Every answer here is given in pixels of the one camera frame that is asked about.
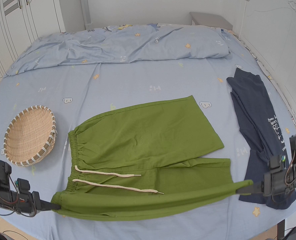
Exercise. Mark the grey bedside table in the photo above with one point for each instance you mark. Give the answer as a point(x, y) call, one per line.
point(208, 19)

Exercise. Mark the dark blue garment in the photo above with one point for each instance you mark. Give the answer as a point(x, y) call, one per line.
point(253, 104)

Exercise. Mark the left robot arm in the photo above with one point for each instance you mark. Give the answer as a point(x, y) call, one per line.
point(1, 170)

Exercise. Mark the white wardrobe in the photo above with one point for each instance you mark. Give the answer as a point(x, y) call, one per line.
point(25, 21)

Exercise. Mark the round woven basket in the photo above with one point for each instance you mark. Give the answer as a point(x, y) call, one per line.
point(29, 136)

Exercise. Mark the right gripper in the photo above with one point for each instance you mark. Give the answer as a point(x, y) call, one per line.
point(278, 184)

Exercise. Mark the pale blue quilt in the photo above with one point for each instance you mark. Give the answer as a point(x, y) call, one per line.
point(138, 46)

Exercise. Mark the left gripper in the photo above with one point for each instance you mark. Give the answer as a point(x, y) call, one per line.
point(27, 204)

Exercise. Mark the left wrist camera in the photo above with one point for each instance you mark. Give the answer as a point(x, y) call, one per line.
point(22, 186)

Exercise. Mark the green shorts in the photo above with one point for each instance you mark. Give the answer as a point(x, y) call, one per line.
point(150, 134)

